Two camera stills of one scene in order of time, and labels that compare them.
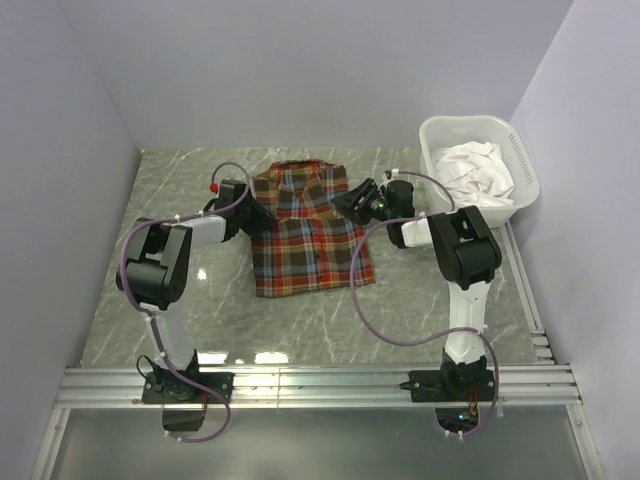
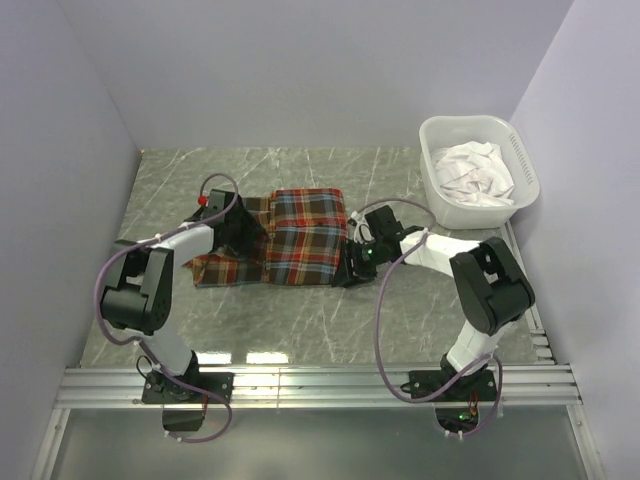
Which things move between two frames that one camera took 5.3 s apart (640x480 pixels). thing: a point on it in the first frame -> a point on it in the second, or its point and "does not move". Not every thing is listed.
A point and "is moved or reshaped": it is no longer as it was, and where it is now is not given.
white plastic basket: (485, 161) does not move
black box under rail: (182, 420) does not move
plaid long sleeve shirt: (309, 246) is moved or reshaped
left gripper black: (263, 216) -> (251, 229)
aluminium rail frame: (542, 386) does not move
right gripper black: (350, 200) -> (357, 274)
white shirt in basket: (475, 173) does not move
